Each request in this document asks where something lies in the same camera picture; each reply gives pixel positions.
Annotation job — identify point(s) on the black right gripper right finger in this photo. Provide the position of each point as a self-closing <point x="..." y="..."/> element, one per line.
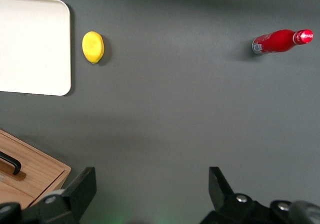
<point x="225" y="204"/>

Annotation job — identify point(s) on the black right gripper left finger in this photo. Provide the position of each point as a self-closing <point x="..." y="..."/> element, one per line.
<point x="75" y="196"/>

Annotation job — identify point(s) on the wooden drawer cabinet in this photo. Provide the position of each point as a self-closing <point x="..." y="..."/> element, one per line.
<point x="55" y="181"/>

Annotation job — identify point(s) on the yellow lemon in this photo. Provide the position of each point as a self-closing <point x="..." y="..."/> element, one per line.
<point x="93" y="47"/>

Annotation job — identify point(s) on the cream rectangular plastic tray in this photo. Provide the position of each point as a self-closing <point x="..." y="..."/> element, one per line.
<point x="32" y="47"/>

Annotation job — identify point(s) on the red soda bottle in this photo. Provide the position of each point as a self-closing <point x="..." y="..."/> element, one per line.
<point x="277" y="42"/>

